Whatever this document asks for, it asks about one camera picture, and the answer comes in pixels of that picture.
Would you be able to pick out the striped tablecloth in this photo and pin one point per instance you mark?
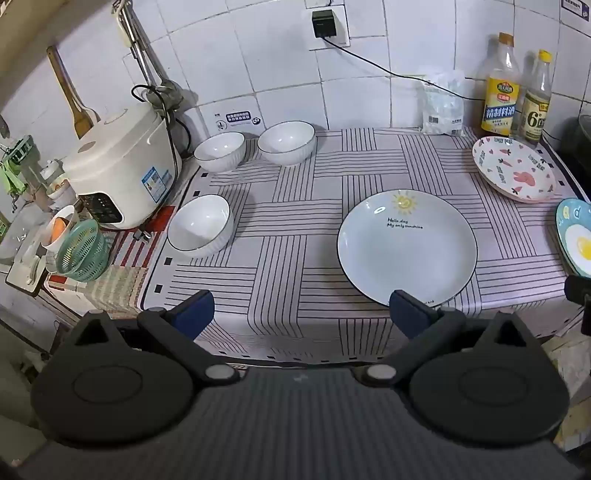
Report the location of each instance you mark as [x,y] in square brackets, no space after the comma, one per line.
[286,258]

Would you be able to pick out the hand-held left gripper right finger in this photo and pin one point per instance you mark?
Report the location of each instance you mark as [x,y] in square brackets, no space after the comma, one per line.
[408,314]

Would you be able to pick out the white plastic bag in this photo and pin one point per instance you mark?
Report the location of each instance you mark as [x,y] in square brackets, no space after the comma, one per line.
[441,104]

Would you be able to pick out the white rice cooker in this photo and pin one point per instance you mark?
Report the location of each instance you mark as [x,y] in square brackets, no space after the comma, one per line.
[122,161]

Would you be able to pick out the white wall socket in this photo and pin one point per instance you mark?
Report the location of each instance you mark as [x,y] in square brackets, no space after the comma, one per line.
[344,27]

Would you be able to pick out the green plastic basket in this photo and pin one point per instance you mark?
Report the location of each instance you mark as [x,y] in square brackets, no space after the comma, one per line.
[85,251]

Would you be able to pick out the blue plate with egg print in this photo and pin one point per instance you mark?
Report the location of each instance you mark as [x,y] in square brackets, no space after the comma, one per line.
[577,235]

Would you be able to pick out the dark blue wall sticker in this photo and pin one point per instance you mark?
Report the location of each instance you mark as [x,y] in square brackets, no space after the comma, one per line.
[577,9]

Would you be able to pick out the red striped cloth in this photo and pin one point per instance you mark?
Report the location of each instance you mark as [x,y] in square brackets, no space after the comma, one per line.
[138,240]

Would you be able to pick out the green plastic slicer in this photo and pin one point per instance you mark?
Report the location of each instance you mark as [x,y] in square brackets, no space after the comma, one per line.
[16,161]

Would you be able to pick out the black power adapter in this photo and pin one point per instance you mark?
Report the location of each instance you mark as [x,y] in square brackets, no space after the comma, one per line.
[324,24]

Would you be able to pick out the pink plate with carrot print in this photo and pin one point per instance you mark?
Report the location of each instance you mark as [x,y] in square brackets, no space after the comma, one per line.
[512,168]

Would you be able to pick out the woven beige mat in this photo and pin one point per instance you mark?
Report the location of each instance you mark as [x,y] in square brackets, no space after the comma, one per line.
[120,290]

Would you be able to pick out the white cup with orange item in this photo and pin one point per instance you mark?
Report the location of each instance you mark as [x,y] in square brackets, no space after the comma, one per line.
[60,228]

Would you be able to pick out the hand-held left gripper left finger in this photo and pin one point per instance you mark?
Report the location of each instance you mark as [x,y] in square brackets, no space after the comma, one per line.
[196,314]

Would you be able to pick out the white wall sticker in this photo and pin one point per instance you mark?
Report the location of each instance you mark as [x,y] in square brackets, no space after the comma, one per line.
[238,121]

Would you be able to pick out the white plate with sun print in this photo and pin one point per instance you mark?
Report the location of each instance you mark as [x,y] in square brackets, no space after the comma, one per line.
[406,249]

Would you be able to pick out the hanging metal ladles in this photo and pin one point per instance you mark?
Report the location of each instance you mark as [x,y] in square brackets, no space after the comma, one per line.
[147,60]

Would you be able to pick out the white ribbed bowl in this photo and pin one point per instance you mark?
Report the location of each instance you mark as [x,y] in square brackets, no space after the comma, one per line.
[199,224]
[287,141]
[219,150]

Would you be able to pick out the dark wok with lid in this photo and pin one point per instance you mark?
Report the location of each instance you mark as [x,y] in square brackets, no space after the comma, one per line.
[579,134]

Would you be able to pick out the white label vinegar bottle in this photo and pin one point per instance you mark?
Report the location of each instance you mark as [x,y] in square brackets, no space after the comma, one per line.
[535,106]

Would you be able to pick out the wooden spatula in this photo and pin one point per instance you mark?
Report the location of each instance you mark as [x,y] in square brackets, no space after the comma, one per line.
[74,104]

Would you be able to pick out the yellow label glass bottle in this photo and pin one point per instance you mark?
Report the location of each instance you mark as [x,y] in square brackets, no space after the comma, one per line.
[499,92]

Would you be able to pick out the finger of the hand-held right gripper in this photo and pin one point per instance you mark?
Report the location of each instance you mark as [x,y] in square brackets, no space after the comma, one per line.
[579,290]

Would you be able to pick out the small white jar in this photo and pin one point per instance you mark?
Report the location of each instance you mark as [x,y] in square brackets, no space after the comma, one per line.
[54,177]

